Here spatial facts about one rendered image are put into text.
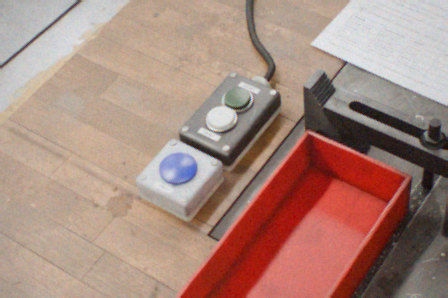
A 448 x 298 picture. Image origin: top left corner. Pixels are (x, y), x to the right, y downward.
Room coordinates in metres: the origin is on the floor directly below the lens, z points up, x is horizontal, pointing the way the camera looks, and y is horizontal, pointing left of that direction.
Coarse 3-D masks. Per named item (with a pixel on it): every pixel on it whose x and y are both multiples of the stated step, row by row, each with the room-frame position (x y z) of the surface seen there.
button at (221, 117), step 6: (216, 108) 0.65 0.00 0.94; (222, 108) 0.65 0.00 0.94; (228, 108) 0.65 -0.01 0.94; (210, 114) 0.64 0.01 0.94; (216, 114) 0.64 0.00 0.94; (222, 114) 0.64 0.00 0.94; (228, 114) 0.64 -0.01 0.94; (210, 120) 0.63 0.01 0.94; (216, 120) 0.63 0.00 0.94; (222, 120) 0.63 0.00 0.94; (228, 120) 0.63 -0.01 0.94; (216, 126) 0.62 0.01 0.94; (222, 126) 0.62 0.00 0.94; (228, 126) 0.62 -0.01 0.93
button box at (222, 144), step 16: (256, 48) 0.76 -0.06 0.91; (272, 64) 0.72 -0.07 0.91; (224, 80) 0.70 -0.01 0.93; (240, 80) 0.69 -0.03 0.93; (256, 80) 0.69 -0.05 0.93; (224, 96) 0.67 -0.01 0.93; (256, 96) 0.66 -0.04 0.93; (272, 96) 0.66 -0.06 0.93; (208, 112) 0.65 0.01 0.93; (240, 112) 0.64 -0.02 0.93; (256, 112) 0.64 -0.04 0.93; (272, 112) 0.65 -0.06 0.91; (192, 128) 0.63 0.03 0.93; (208, 128) 0.63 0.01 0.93; (240, 128) 0.62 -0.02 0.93; (256, 128) 0.63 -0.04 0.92; (192, 144) 0.62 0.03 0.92; (208, 144) 0.61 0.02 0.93; (224, 144) 0.60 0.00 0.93; (240, 144) 0.60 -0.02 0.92; (224, 160) 0.59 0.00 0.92
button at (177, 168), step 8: (168, 160) 0.59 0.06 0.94; (176, 160) 0.58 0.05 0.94; (184, 160) 0.58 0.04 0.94; (192, 160) 0.58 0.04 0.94; (160, 168) 0.58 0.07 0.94; (168, 168) 0.58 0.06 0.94; (176, 168) 0.57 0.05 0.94; (184, 168) 0.57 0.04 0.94; (192, 168) 0.57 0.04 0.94; (168, 176) 0.57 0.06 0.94; (176, 176) 0.56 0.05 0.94; (184, 176) 0.56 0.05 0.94; (192, 176) 0.56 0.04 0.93; (176, 184) 0.56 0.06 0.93
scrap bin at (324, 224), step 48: (336, 144) 0.56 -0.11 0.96; (288, 192) 0.54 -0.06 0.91; (336, 192) 0.54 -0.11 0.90; (384, 192) 0.52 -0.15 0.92; (240, 240) 0.48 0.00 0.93; (288, 240) 0.49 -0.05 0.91; (336, 240) 0.48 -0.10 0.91; (384, 240) 0.46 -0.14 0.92; (192, 288) 0.42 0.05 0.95; (240, 288) 0.44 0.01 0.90; (288, 288) 0.43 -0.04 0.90; (336, 288) 0.39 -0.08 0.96
